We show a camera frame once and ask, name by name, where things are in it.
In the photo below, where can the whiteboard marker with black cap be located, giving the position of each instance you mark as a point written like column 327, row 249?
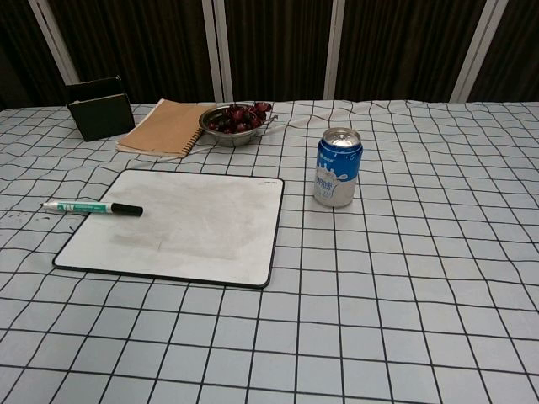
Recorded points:
column 92, row 207

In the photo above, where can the brown spiral notebook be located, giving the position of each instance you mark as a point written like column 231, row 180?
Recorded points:
column 166, row 128

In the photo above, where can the black box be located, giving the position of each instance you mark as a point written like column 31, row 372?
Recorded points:
column 101, row 111

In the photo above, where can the white frame post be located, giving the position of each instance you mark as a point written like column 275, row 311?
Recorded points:
column 54, row 40
column 217, row 50
column 473, row 50
column 334, row 48

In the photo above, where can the blue and white drink can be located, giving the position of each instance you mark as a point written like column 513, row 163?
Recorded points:
column 337, row 172

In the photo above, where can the white checked tablecloth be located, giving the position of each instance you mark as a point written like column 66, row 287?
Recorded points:
column 379, row 273

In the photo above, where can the white dry-erase board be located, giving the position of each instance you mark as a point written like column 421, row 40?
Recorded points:
column 189, row 223

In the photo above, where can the dark red cherries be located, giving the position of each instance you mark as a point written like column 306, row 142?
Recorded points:
column 238, row 118

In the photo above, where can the steel bowl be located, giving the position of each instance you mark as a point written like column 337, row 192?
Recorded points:
column 231, row 134

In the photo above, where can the dark curtain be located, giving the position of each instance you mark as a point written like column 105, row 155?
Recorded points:
column 273, row 46

